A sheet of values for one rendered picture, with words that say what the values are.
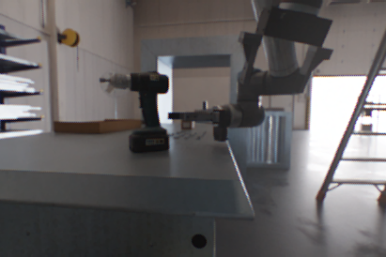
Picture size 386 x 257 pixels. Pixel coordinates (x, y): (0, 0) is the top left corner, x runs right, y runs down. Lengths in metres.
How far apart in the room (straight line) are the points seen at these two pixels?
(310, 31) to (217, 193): 0.36
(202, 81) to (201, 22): 2.71
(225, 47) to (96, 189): 2.10
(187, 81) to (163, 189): 10.02
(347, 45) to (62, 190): 11.39
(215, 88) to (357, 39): 6.23
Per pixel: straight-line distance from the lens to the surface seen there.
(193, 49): 2.39
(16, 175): 0.54
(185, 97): 10.29
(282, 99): 10.33
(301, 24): 0.49
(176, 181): 0.38
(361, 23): 11.94
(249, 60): 0.47
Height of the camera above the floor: 0.77
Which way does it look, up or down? 5 degrees down
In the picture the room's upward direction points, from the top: straight up
